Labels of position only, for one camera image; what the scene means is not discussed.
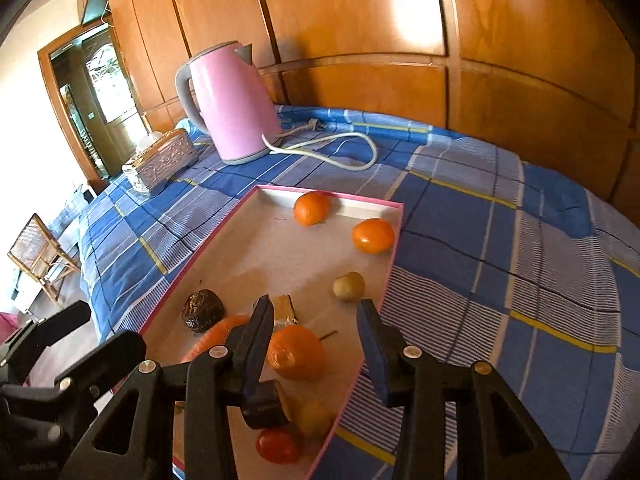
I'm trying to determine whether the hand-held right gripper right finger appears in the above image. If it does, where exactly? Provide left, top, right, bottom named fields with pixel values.
left=356, top=298, right=571, bottom=480

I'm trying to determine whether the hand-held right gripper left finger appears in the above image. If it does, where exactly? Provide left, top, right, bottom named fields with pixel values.
left=60, top=294, right=276, bottom=480

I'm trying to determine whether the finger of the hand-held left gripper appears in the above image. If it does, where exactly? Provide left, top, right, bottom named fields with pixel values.
left=54, top=330, right=148, bottom=411
left=0, top=300, right=93, bottom=386

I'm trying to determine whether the orange mandarin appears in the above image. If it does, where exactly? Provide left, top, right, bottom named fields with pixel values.
left=266, top=325, right=327, bottom=381
left=293, top=191, right=332, bottom=227
left=352, top=218, right=396, bottom=255

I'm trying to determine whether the orange carrot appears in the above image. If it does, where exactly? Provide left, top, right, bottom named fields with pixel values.
left=181, top=314, right=251, bottom=363

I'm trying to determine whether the dark brown round fruit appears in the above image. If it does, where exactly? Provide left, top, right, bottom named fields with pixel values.
left=181, top=288, right=225, bottom=334

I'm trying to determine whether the dark chocolate block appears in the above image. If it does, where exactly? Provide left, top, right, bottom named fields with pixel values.
left=241, top=379, right=297, bottom=431

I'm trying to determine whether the small green fruit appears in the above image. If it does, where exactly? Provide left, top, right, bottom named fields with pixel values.
left=333, top=271, right=366, bottom=303

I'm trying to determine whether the pink rimmed cardboard tray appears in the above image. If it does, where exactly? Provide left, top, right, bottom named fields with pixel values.
left=137, top=184, right=406, bottom=480

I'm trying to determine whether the yellow lemon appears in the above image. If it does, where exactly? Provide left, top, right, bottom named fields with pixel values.
left=295, top=401, right=335, bottom=438

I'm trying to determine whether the red tomato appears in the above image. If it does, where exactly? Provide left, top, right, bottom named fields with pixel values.
left=255, top=429, right=303, bottom=465

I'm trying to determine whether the wicker chair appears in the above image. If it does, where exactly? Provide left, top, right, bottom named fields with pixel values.
left=7, top=213, right=81, bottom=303

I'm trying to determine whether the blue plaid cloth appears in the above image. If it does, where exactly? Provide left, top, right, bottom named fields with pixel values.
left=80, top=105, right=640, bottom=480

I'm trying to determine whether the silver embossed tissue box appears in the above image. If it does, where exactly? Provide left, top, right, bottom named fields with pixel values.
left=122, top=128, right=199, bottom=196

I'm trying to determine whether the pink electric kettle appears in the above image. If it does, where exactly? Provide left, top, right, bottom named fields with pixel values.
left=174, top=40, right=282, bottom=166

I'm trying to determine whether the wooden framed glass door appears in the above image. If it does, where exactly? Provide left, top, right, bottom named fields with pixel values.
left=37, top=22, right=151, bottom=191

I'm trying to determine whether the wooden wardrobe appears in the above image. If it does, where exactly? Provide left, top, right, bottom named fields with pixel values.
left=102, top=0, right=640, bottom=211

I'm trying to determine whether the white power cable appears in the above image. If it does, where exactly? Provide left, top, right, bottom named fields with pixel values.
left=261, top=117, right=378, bottom=171

